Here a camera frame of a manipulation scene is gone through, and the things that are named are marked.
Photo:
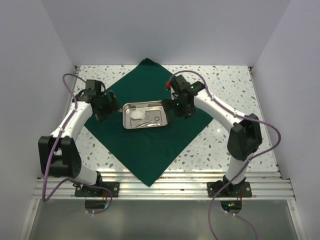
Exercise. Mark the steel instrument tray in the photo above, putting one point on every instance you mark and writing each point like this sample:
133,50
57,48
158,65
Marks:
151,108

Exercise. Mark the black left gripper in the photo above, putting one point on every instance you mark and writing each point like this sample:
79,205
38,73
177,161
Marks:
112,106

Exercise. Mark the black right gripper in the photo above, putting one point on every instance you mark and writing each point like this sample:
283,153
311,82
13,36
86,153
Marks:
169,104

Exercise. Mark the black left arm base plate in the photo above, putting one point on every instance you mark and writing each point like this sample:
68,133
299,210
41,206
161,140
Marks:
91,192

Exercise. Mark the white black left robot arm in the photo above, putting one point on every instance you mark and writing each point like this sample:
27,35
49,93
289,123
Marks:
58,153

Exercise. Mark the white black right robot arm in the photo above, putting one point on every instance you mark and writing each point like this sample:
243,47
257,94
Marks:
244,131

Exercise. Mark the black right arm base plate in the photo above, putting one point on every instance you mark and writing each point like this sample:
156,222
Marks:
231,191

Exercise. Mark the green surgical cloth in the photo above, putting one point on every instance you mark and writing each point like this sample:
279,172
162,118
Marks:
147,152

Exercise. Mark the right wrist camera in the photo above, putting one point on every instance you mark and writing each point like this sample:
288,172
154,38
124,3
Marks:
176,84

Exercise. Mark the steel surgical scissors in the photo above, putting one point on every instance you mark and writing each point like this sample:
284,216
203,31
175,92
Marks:
149,122

